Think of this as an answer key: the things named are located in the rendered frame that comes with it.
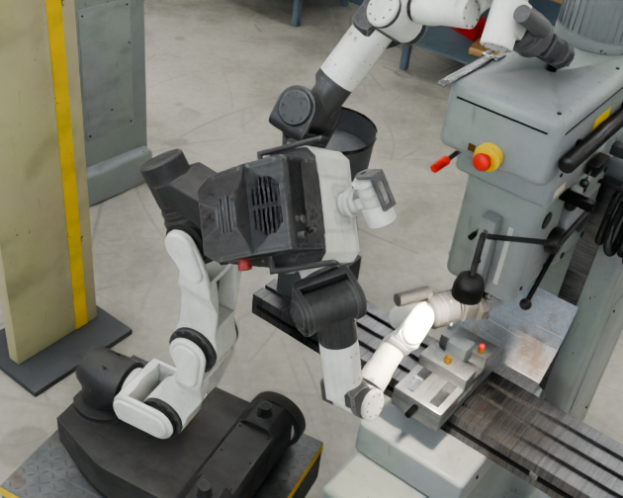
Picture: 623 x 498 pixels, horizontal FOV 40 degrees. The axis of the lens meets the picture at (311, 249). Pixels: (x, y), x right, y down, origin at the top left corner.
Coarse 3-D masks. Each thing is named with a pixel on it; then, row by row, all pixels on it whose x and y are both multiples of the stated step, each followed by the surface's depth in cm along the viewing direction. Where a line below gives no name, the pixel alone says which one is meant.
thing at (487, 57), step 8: (488, 56) 185; (496, 56) 185; (504, 56) 187; (472, 64) 181; (480, 64) 181; (456, 72) 177; (464, 72) 177; (440, 80) 173; (448, 80) 173; (456, 80) 175
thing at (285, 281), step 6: (360, 258) 256; (348, 264) 253; (354, 264) 254; (354, 270) 256; (282, 276) 264; (288, 276) 262; (294, 276) 261; (300, 276) 259; (282, 282) 265; (288, 282) 264; (282, 288) 267; (288, 288) 265; (288, 294) 266
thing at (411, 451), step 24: (384, 408) 244; (360, 432) 241; (384, 432) 237; (408, 432) 238; (432, 432) 239; (384, 456) 239; (408, 456) 233; (432, 456) 232; (456, 456) 233; (480, 456) 233; (408, 480) 237; (432, 480) 231; (456, 480) 226
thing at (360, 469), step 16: (352, 464) 242; (368, 464) 243; (496, 464) 258; (336, 480) 237; (352, 480) 238; (368, 480) 238; (384, 480) 239; (400, 480) 239; (480, 480) 247; (496, 480) 272; (336, 496) 234; (352, 496) 233; (368, 496) 234; (384, 496) 234; (400, 496) 235; (416, 496) 236; (480, 496) 259; (496, 496) 286
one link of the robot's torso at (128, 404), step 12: (156, 360) 263; (132, 372) 258; (144, 372) 258; (156, 372) 263; (168, 372) 262; (132, 384) 254; (144, 384) 258; (156, 384) 266; (120, 396) 251; (132, 396) 253; (144, 396) 261; (120, 408) 252; (132, 408) 250; (144, 408) 248; (132, 420) 253; (144, 420) 250; (156, 420) 247; (168, 420) 247; (156, 432) 250; (168, 432) 249
